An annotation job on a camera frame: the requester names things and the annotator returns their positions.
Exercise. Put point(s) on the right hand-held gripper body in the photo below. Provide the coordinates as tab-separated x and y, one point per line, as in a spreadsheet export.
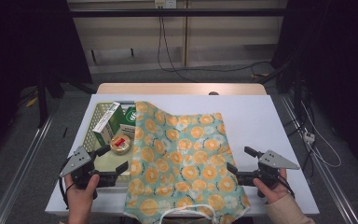
275	161

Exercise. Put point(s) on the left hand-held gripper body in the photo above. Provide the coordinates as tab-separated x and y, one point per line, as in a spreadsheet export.
76	163

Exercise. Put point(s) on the pale green perforated basket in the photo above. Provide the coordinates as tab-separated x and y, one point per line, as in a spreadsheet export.
108	161

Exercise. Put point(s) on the round gold candy tin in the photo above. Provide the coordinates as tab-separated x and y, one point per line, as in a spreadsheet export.
121	146

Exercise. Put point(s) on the large green white medicine box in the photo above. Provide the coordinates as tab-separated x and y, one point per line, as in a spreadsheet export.
105	119

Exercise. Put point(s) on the small green white medicine box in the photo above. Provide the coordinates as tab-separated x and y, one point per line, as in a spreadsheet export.
130	116

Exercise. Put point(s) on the orange patterned cloth bag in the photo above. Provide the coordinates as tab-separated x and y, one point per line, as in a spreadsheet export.
183	155

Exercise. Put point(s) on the person's right hand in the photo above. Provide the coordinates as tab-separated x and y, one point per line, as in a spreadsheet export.
275	194

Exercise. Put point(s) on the person's left hand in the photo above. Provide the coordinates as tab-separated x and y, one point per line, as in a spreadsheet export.
80	200

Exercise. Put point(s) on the white power strip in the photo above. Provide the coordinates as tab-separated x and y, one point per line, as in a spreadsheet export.
309	137

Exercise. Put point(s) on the black metal stand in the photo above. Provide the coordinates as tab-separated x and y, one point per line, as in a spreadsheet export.
42	105

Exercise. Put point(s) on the dark curtain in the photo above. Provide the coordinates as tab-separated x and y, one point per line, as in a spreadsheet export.
338	46
18	46

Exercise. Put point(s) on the black horizontal bar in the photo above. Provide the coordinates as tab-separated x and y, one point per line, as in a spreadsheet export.
230	12

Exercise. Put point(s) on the metal floor rail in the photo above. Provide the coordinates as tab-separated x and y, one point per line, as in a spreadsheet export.
18	180
332	186

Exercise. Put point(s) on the wooden post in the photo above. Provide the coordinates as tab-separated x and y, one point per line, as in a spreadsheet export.
185	40

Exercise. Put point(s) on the white wall socket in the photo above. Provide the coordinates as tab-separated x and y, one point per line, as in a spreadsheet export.
164	3

